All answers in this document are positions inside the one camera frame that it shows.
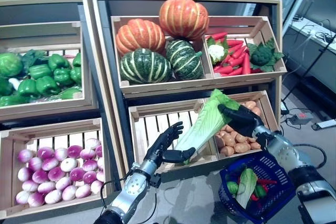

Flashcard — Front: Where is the purple white turnip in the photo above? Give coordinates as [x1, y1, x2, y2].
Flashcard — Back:
[80, 148, 96, 161]
[48, 166, 66, 182]
[60, 158, 78, 172]
[67, 145, 83, 158]
[86, 138, 100, 149]
[54, 147, 68, 161]
[82, 170, 98, 185]
[90, 180, 103, 195]
[37, 147, 55, 159]
[75, 184, 92, 199]
[38, 181, 56, 195]
[69, 167, 86, 182]
[28, 157, 43, 172]
[82, 159, 98, 172]
[55, 176, 71, 191]
[41, 157, 59, 172]
[31, 169, 49, 184]

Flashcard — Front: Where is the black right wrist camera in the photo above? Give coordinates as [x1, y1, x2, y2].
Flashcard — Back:
[256, 131, 271, 147]

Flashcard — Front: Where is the wooden turnip crate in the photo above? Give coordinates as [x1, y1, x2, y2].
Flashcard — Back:
[0, 118, 111, 219]

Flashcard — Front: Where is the white desk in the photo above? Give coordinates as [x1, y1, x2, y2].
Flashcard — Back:
[288, 16, 336, 130]

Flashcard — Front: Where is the wooden cabbage crate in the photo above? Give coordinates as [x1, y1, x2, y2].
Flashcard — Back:
[128, 98, 219, 174]

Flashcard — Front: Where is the desk cable bundle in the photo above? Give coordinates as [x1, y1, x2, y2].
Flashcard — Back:
[314, 31, 334, 44]

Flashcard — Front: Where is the grey power strip red switch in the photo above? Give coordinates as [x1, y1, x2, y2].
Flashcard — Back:
[290, 112, 314, 126]

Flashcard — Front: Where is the round orange pumpkin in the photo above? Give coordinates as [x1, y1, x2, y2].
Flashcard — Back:
[159, 0, 210, 41]

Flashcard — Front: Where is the blue plastic shopping basket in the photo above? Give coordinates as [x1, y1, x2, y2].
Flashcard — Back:
[218, 152, 297, 224]

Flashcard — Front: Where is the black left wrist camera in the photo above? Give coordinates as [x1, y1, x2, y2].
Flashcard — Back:
[149, 173, 162, 188]

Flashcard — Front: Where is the wooden pumpkin crate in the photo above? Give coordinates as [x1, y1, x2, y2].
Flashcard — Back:
[110, 15, 214, 95]

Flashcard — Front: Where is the round green vegetable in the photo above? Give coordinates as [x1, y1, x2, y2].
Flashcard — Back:
[226, 181, 239, 195]

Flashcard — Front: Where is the dark leafy green vegetable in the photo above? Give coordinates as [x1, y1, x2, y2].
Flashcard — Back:
[20, 49, 49, 72]

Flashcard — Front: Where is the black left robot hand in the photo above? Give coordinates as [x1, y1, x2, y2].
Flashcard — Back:
[143, 121, 197, 169]

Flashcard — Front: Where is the large green striped pumpkin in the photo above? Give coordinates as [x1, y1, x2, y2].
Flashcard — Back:
[120, 48, 173, 85]

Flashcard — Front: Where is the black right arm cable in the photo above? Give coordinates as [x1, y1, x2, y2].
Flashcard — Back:
[292, 144, 328, 169]

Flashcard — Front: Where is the green broccoli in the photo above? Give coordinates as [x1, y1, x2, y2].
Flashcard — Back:
[247, 37, 285, 72]

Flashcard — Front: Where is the black tripod pole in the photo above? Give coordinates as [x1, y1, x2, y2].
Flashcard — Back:
[283, 39, 336, 101]

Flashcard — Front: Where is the round green cabbage head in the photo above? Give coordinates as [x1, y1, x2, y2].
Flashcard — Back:
[0, 52, 24, 78]

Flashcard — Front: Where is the green bell pepper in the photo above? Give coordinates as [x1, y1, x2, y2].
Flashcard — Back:
[48, 54, 70, 71]
[0, 94, 28, 106]
[28, 63, 52, 80]
[0, 77, 13, 97]
[54, 68, 74, 86]
[60, 87, 82, 100]
[17, 78, 39, 98]
[70, 66, 82, 86]
[36, 76, 61, 95]
[72, 52, 82, 68]

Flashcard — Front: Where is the small green pepper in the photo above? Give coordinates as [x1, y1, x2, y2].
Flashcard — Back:
[254, 184, 267, 198]

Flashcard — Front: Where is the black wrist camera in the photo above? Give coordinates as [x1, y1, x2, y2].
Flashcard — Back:
[149, 173, 162, 188]
[256, 131, 271, 147]

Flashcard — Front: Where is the wooden carrot crate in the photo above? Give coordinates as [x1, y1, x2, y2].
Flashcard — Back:
[204, 15, 287, 81]

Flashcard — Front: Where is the flat orange pumpkin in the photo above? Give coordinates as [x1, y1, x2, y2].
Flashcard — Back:
[115, 18, 166, 57]

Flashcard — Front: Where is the wooden pepper crate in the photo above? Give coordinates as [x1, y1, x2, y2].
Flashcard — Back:
[0, 21, 91, 116]

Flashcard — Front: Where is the white cauliflower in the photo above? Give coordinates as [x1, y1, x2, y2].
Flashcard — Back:
[206, 36, 229, 65]

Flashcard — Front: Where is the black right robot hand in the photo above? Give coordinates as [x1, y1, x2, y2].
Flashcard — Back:
[217, 103, 266, 138]

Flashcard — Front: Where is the green striped pumpkin with stem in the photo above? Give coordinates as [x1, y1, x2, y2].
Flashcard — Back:
[165, 39, 204, 81]

